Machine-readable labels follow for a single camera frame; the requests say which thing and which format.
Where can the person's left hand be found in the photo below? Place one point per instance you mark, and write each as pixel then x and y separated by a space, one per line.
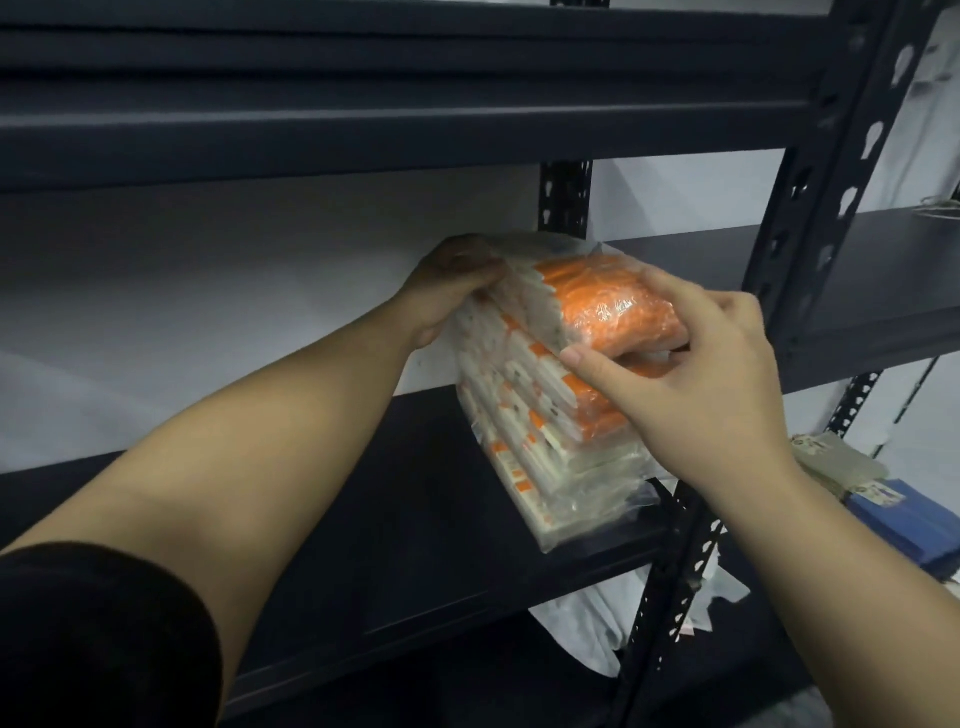
pixel 442 289

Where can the person's right hand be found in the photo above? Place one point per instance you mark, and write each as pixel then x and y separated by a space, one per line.
pixel 712 390

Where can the person's left forearm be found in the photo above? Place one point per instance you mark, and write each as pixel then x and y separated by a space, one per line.
pixel 225 480

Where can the person's black sleeve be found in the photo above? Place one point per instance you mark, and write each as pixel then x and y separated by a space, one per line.
pixel 97 637

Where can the stack of beige folded packets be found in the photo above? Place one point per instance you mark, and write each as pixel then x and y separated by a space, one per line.
pixel 840 461

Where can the blue folded packet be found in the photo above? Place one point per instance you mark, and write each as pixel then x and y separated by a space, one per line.
pixel 915 525

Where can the white cloth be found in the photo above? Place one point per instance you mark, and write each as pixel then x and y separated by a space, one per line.
pixel 585 622

